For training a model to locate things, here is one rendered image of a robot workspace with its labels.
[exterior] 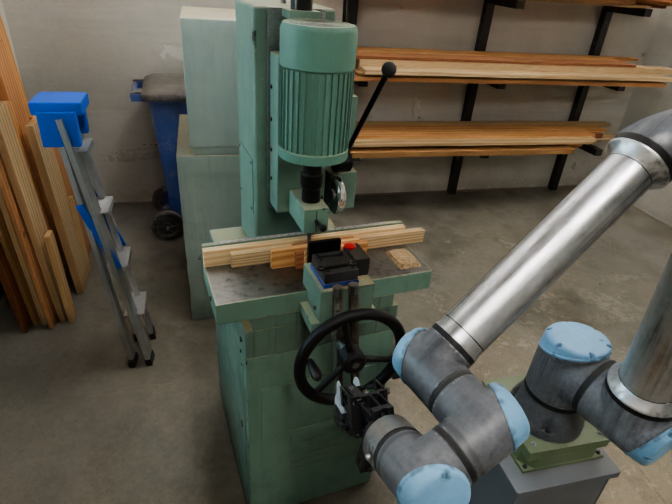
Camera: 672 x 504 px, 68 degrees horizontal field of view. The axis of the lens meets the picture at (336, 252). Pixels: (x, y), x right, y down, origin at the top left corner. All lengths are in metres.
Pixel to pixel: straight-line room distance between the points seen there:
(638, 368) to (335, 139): 0.80
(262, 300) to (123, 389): 1.23
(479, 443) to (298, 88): 0.80
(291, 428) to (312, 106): 0.95
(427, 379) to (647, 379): 0.51
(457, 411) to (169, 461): 1.46
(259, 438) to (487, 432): 0.95
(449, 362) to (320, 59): 0.68
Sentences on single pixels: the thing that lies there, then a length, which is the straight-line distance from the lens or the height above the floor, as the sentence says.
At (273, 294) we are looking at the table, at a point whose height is 0.90.
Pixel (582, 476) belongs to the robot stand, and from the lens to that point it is 1.50.
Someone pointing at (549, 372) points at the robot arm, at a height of 0.82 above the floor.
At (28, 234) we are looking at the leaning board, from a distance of 2.59.
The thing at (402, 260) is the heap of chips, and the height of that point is 0.91.
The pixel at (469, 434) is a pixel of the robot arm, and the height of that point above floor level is 1.07.
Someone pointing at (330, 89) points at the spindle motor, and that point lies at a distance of 1.16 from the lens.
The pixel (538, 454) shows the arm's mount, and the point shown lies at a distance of 1.40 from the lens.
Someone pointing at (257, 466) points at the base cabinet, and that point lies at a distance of 1.68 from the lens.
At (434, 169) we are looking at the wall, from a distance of 4.23.
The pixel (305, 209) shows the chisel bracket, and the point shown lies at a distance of 1.28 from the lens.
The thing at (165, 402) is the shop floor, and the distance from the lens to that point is 2.26.
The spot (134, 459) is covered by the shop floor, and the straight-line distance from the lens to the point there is 2.10.
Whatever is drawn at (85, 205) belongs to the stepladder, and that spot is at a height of 0.78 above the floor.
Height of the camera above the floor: 1.62
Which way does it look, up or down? 30 degrees down
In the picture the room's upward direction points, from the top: 5 degrees clockwise
